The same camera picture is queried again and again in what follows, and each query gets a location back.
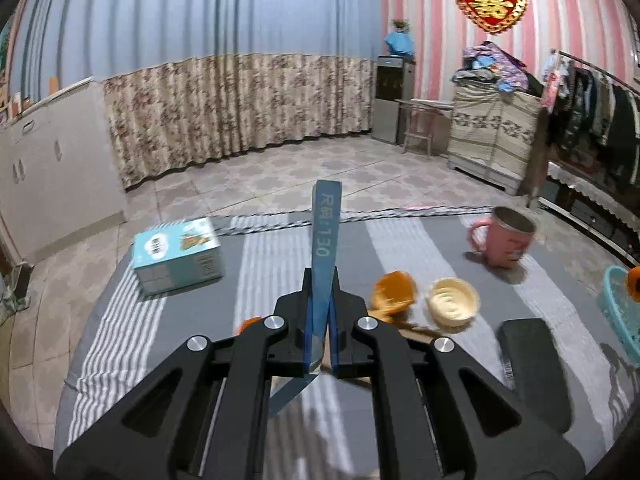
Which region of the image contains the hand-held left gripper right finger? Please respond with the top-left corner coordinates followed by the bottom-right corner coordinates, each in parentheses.
top-left (326, 269), bottom-right (587, 480)

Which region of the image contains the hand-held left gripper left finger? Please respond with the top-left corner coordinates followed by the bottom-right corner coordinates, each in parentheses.
top-left (54, 267), bottom-right (326, 480)

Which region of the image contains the blue paper tag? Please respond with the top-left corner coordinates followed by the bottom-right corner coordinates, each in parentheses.
top-left (267, 179), bottom-right (344, 420)

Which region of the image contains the blue plastic basket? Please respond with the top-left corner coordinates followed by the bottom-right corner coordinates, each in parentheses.
top-left (597, 266), bottom-right (640, 357)

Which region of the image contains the cream small bowl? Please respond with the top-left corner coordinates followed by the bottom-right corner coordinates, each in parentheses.
top-left (425, 278), bottom-right (481, 331)

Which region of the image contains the black flat case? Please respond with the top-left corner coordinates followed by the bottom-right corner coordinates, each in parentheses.
top-left (497, 318), bottom-right (574, 434)

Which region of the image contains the grey striped tablecloth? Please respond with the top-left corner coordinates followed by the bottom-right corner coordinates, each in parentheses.
top-left (52, 207), bottom-right (640, 480)

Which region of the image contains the teal cardboard box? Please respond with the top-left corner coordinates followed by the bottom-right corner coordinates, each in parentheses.
top-left (131, 217), bottom-right (224, 297)

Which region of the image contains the pink mug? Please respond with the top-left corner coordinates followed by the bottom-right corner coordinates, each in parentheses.
top-left (467, 206), bottom-right (539, 269)

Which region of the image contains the green floral cloth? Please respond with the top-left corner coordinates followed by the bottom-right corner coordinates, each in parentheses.
top-left (0, 275), bottom-right (31, 322)

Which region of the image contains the low shelf with lace cloth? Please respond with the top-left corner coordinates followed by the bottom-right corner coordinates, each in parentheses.
top-left (537, 160), bottom-right (640, 267)

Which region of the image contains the cabinet with patterned cover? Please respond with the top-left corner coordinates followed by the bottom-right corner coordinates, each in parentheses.
top-left (446, 82), bottom-right (544, 197)

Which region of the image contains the white cabinet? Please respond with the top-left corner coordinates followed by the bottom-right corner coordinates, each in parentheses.
top-left (0, 77), bottom-right (128, 263)

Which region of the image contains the small wooden stool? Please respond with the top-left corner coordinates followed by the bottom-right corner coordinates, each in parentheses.
top-left (395, 98), bottom-right (454, 160)

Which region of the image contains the grey water dispenser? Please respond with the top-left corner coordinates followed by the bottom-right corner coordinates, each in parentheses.
top-left (371, 55), bottom-right (417, 144)

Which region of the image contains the row of hanging clothes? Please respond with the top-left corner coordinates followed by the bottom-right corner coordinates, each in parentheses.
top-left (542, 50), bottom-right (640, 186)

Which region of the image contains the pile of clothes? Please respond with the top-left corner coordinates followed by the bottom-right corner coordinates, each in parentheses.
top-left (452, 42), bottom-right (544, 96)

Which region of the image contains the pink hanging bag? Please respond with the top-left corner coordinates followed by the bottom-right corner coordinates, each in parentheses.
top-left (540, 55), bottom-right (572, 112)

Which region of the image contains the blue cloth bundle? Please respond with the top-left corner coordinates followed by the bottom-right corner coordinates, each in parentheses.
top-left (384, 31), bottom-right (417, 59)

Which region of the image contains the blue floral curtain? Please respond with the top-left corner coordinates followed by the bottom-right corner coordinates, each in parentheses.
top-left (10, 0), bottom-right (383, 191)

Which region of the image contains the red heart wall decoration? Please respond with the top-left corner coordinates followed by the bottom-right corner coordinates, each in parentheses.
top-left (452, 0), bottom-right (529, 35)

